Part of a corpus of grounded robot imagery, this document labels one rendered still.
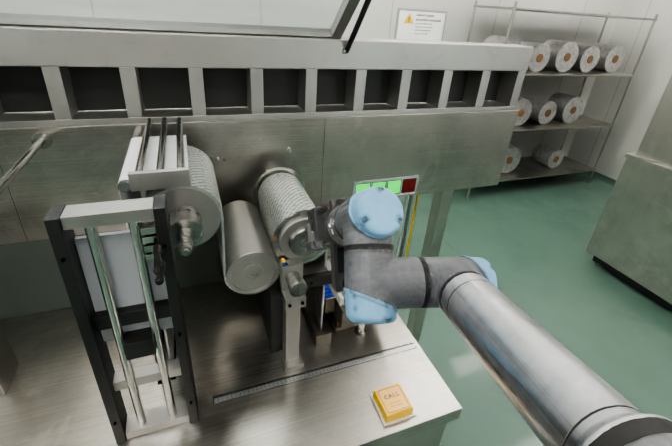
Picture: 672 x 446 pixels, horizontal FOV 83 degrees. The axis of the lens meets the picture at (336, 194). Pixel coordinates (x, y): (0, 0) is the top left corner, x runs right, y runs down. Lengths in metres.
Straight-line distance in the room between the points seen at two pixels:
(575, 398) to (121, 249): 0.65
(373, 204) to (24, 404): 0.93
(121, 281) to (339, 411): 0.56
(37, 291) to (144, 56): 0.72
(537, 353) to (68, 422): 0.96
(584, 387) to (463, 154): 1.14
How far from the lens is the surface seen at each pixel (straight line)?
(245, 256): 0.88
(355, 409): 1.02
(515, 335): 0.44
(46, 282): 1.34
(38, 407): 1.17
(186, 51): 1.05
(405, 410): 1.01
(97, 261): 0.72
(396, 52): 1.20
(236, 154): 1.11
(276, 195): 0.96
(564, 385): 0.39
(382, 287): 0.54
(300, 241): 0.87
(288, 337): 1.02
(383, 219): 0.53
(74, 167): 1.15
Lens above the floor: 1.74
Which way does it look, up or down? 27 degrees down
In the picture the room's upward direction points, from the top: 4 degrees clockwise
